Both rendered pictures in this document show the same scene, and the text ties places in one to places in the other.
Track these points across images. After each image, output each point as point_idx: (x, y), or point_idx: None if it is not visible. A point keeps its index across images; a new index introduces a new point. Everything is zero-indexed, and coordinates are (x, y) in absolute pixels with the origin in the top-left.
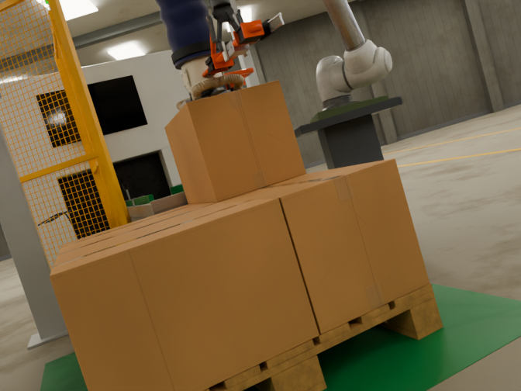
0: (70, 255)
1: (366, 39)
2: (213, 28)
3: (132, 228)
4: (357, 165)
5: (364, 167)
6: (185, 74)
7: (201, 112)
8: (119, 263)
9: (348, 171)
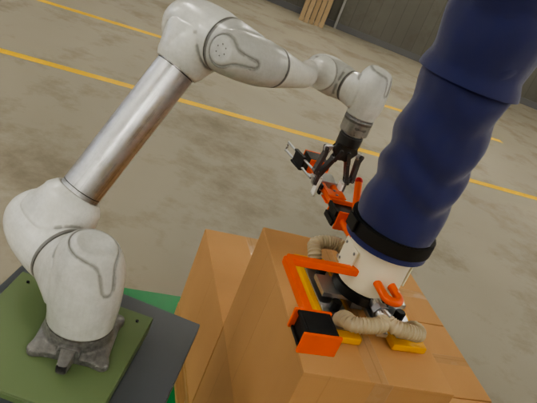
0: (432, 321)
1: (61, 177)
2: (352, 166)
3: None
4: (216, 253)
5: (229, 233)
6: None
7: None
8: None
9: (234, 244)
